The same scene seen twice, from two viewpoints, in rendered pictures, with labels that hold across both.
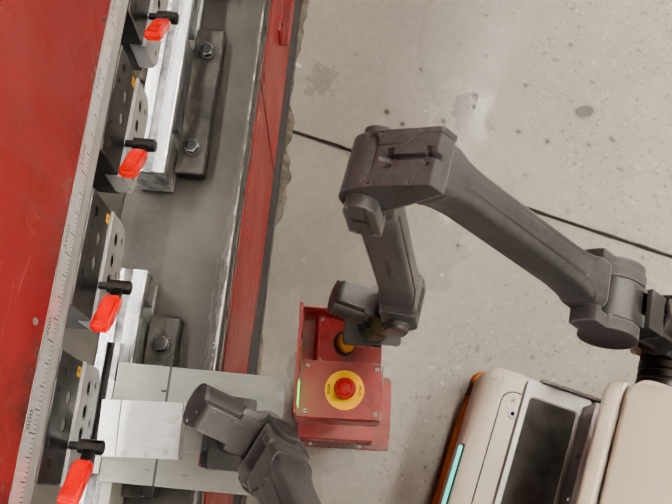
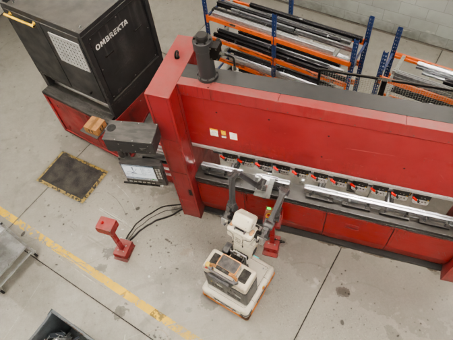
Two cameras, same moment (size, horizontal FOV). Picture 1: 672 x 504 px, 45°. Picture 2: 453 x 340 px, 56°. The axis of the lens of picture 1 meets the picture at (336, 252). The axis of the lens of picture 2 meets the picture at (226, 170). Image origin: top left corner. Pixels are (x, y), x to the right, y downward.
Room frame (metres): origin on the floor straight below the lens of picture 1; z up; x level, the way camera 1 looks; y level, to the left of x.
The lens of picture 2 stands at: (0.69, -2.25, 5.05)
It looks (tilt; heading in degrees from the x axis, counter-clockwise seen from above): 55 degrees down; 112
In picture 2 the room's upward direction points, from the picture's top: 8 degrees counter-clockwise
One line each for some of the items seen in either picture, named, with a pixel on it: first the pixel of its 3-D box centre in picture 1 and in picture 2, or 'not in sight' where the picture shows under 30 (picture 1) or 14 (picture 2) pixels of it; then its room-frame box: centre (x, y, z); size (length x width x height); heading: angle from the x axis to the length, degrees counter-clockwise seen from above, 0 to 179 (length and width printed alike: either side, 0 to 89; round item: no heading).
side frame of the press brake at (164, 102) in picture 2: not in sight; (191, 139); (-0.86, 0.56, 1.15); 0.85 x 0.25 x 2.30; 88
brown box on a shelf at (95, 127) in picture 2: not in sight; (93, 125); (-2.20, 0.59, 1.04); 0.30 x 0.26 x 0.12; 164
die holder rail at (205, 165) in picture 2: not in sight; (222, 169); (-0.44, 0.37, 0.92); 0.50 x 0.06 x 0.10; 178
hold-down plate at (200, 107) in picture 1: (201, 103); (319, 197); (0.71, 0.27, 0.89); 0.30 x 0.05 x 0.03; 178
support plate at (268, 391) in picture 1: (194, 428); (264, 187); (0.10, 0.20, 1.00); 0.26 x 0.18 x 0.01; 88
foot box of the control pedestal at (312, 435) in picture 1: (345, 409); (272, 245); (0.25, -0.05, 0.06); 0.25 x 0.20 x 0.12; 90
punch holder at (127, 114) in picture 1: (98, 122); (302, 171); (0.48, 0.33, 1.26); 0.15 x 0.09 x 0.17; 178
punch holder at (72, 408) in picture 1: (39, 418); (265, 162); (0.08, 0.35, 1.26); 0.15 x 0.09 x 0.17; 178
